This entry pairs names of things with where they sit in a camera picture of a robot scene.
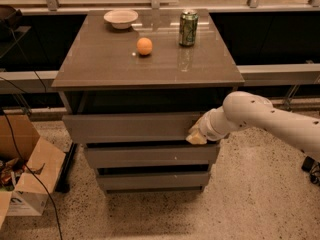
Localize grey drawer cabinet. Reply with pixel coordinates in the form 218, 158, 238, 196
52, 9, 244, 193

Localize grey drawer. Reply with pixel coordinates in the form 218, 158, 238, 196
85, 144, 220, 168
95, 171, 210, 191
63, 112, 200, 144

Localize black cable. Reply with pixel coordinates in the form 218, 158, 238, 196
0, 107, 64, 240

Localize grey bottom drawer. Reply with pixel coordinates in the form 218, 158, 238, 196
95, 171, 210, 191

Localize grey top drawer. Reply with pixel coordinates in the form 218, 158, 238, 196
63, 112, 200, 144

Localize cardboard box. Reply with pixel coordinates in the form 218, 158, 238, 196
0, 115, 65, 225

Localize white bowl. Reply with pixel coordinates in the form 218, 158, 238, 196
104, 10, 138, 30

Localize orange fruit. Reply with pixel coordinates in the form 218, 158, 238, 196
136, 38, 153, 56

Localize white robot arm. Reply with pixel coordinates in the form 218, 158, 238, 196
186, 91, 320, 161

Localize grey middle drawer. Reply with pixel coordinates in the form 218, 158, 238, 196
85, 144, 220, 168

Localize black equipment at left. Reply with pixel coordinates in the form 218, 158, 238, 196
0, 5, 31, 58

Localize green soda can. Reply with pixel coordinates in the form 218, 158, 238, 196
179, 10, 198, 47

